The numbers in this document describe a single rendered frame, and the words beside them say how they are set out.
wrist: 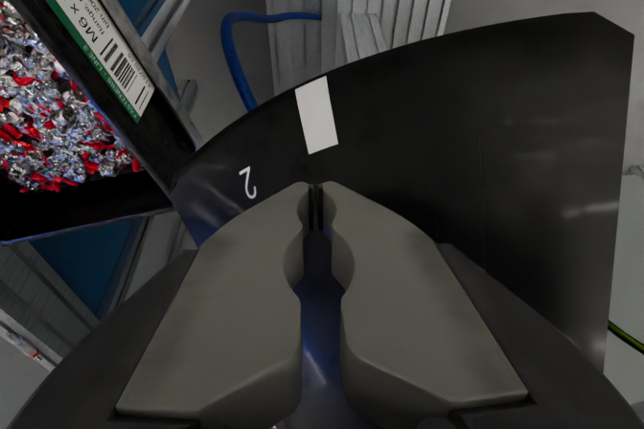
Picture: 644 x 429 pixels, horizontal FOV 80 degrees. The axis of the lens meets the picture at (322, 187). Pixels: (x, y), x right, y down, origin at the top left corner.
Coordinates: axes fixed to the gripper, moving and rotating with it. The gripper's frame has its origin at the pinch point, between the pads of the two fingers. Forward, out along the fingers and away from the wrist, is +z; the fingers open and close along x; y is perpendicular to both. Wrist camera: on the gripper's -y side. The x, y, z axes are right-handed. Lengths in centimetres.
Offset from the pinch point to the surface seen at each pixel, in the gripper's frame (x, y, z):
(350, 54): 9, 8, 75
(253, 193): -3.1, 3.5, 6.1
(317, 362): 0.0, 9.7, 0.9
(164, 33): -17.3, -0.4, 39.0
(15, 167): -21.5, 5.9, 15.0
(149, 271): -49, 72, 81
